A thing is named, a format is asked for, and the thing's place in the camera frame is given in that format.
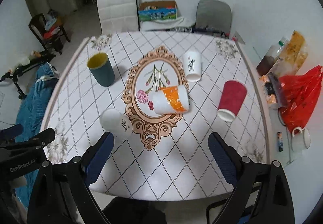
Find white enamel mug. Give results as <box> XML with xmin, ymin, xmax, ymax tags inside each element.
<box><xmin>291</xmin><ymin>127</ymin><xmax>311</xmax><ymax>152</ymax></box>

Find teal cup yellow inside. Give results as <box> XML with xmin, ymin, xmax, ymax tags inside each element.
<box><xmin>87</xmin><ymin>52</ymin><xmax>115</xmax><ymax>87</ymax></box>

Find black tripod stand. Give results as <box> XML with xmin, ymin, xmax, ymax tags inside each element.
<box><xmin>1</xmin><ymin>50</ymin><xmax>56</xmax><ymax>100</ymax></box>

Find white padded chair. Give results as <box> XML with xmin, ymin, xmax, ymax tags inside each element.
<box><xmin>96</xmin><ymin>0</ymin><xmax>139</xmax><ymax>34</ymax></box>

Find red plastic bag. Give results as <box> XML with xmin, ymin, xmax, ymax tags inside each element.
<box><xmin>279</xmin><ymin>65</ymin><xmax>322</xmax><ymax>131</ymax></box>

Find blue denim cloth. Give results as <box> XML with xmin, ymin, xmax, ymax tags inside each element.
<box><xmin>14</xmin><ymin>62</ymin><xmax>60</xmax><ymax>209</ymax></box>

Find red paper cup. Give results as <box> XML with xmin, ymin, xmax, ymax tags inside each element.
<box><xmin>217</xmin><ymin>80</ymin><xmax>247</xmax><ymax>122</ymax></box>

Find grey cushioned chair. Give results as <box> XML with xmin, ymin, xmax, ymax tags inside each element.
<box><xmin>193</xmin><ymin>0</ymin><xmax>232</xmax><ymax>38</ymax></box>

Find small figurine toy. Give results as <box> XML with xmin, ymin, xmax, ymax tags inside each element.
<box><xmin>277</xmin><ymin>131</ymin><xmax>284</xmax><ymax>152</ymax></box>

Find black side chair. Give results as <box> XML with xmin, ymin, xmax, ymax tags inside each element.
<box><xmin>28</xmin><ymin>9</ymin><xmax>71</xmax><ymax>55</ymax></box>

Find snack package bag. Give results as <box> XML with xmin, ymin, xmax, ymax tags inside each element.
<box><xmin>268</xmin><ymin>30</ymin><xmax>308</xmax><ymax>77</ymax></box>

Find blue green milk carton box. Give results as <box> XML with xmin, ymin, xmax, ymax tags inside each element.
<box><xmin>138</xmin><ymin>0</ymin><xmax>177</xmax><ymax>22</ymax></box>

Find orange white paper cup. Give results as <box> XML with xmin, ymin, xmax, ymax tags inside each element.
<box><xmin>152</xmin><ymin>84</ymin><xmax>189</xmax><ymax>115</ymax></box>

